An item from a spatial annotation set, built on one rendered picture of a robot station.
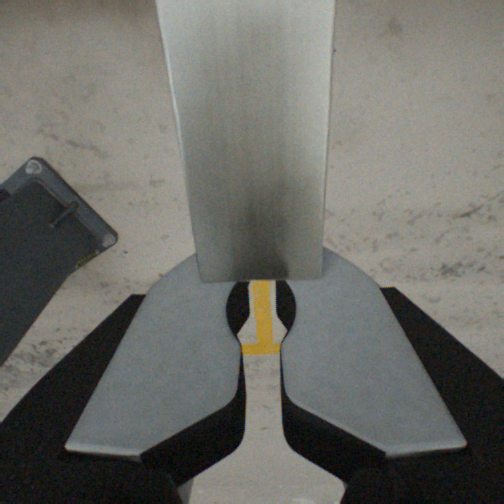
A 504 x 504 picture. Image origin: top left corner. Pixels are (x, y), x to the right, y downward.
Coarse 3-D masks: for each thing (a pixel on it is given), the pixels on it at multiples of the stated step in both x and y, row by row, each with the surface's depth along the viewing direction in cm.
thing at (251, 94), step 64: (192, 0) 6; (256, 0) 6; (320, 0) 6; (192, 64) 6; (256, 64) 6; (320, 64) 6; (192, 128) 7; (256, 128) 7; (320, 128) 7; (192, 192) 8; (256, 192) 8; (320, 192) 8; (256, 256) 8; (320, 256) 8
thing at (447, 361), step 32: (384, 288) 8; (416, 320) 8; (416, 352) 7; (448, 352) 7; (448, 384) 6; (480, 384) 6; (480, 416) 6; (480, 448) 5; (416, 480) 5; (448, 480) 5; (480, 480) 5
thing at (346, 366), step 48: (288, 288) 9; (336, 288) 9; (288, 336) 7; (336, 336) 7; (384, 336) 7; (288, 384) 6; (336, 384) 6; (384, 384) 6; (432, 384) 6; (288, 432) 7; (336, 432) 6; (384, 432) 6; (432, 432) 6
